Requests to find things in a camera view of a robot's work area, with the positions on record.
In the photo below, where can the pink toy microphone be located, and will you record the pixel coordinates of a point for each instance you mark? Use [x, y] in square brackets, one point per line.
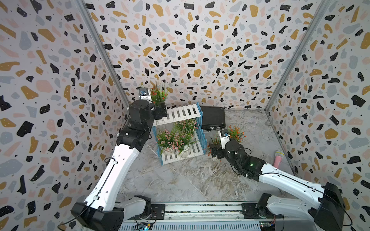
[279, 156]

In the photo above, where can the aluminium corner post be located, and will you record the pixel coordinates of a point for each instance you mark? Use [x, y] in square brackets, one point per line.
[81, 6]
[323, 6]

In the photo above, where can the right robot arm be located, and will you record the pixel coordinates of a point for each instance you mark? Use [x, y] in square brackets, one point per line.
[321, 204]

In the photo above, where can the blue white two-tier rack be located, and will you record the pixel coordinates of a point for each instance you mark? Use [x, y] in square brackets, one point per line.
[196, 149]

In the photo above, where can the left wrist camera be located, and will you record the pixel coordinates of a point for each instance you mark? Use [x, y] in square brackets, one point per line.
[145, 94]

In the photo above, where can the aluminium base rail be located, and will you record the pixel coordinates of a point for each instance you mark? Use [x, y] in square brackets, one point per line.
[214, 216]

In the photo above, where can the left aluminium corner post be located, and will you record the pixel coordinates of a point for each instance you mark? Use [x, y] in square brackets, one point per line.
[81, 6]

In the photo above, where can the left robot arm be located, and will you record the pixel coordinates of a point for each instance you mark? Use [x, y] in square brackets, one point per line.
[100, 211]

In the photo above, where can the right aluminium corner post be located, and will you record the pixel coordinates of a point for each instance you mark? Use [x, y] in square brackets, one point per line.
[323, 6]

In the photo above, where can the pink flower pot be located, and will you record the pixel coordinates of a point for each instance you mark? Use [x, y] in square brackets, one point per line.
[186, 127]
[165, 140]
[182, 142]

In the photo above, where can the red flower pot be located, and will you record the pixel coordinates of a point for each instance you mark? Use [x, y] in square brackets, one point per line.
[214, 143]
[158, 93]

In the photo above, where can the orange flower pot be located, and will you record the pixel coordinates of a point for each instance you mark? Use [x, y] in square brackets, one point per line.
[235, 133]

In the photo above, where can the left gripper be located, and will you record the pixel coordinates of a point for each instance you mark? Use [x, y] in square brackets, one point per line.
[153, 108]

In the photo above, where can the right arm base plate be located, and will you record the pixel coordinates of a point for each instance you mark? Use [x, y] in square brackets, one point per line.
[254, 211]

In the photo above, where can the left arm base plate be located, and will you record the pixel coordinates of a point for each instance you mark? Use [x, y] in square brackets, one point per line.
[158, 211]

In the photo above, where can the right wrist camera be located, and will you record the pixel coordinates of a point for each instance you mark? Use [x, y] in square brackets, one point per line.
[224, 137]

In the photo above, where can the black ribbed carrying case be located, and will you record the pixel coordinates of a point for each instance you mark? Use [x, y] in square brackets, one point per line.
[213, 118]

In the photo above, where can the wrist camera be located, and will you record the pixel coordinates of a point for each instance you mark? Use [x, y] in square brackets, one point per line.
[145, 94]
[224, 137]

